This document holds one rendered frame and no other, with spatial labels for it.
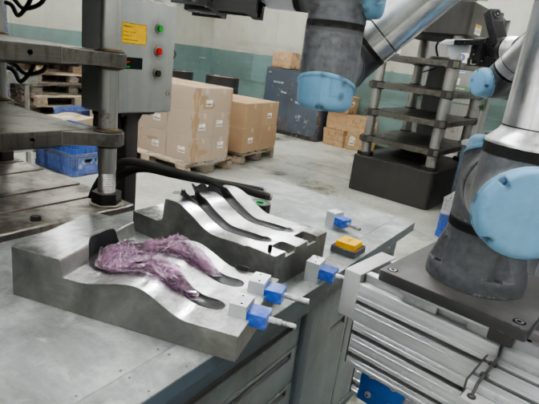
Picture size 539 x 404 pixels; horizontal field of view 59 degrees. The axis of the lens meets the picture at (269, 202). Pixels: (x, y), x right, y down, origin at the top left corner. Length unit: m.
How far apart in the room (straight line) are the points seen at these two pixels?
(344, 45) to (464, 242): 0.35
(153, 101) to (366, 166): 3.72
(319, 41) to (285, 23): 8.64
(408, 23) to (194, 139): 4.43
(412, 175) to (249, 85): 5.26
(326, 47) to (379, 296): 0.44
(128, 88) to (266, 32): 7.77
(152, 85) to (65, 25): 6.60
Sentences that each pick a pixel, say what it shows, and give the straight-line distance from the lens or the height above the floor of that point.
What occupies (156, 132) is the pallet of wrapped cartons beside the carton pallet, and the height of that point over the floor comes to 0.37.
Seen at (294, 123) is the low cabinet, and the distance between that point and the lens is 8.40.
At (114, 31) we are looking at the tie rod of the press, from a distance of 1.62.
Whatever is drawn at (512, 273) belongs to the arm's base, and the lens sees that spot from 0.80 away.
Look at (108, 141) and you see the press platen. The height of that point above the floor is 1.01.
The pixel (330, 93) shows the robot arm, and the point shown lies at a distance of 0.62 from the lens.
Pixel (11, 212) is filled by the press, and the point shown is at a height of 0.78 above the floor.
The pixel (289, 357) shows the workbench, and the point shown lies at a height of 0.54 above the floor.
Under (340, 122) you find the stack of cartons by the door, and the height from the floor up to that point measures 0.41.
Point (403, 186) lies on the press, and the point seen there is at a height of 0.19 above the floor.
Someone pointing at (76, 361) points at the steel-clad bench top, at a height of 0.80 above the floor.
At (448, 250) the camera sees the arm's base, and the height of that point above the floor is 1.09.
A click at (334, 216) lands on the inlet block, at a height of 0.85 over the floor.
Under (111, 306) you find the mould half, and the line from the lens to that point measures 1.00.
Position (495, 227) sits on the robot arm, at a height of 1.18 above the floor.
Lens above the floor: 1.34
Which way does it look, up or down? 17 degrees down
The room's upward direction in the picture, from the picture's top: 7 degrees clockwise
